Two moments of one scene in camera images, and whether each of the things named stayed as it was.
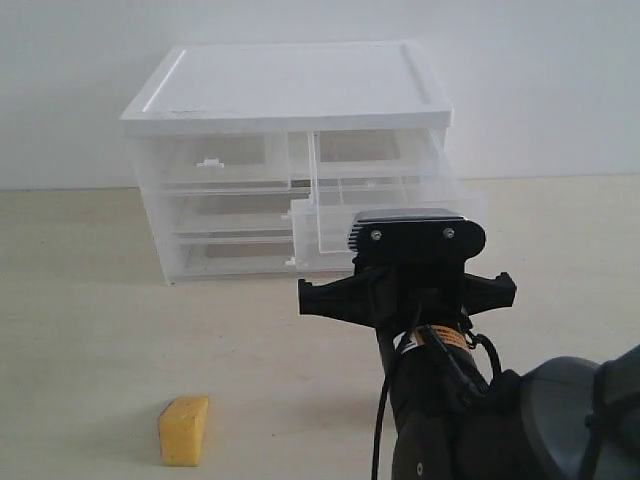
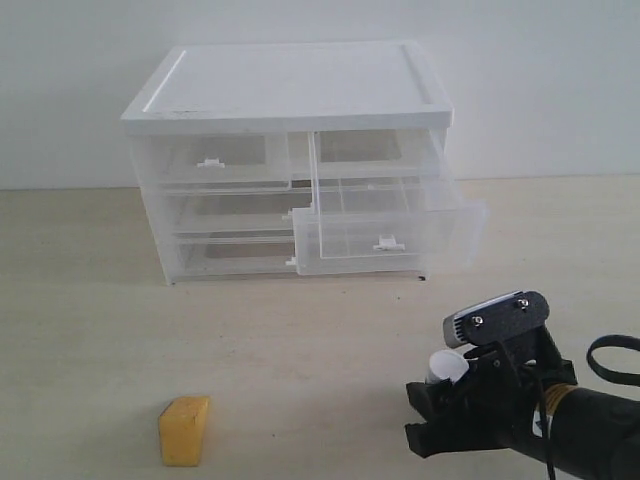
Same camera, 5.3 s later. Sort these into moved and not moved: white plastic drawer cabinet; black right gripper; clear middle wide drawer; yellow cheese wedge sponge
Moved: black right gripper
Not moved: yellow cheese wedge sponge; clear middle wide drawer; white plastic drawer cabinet
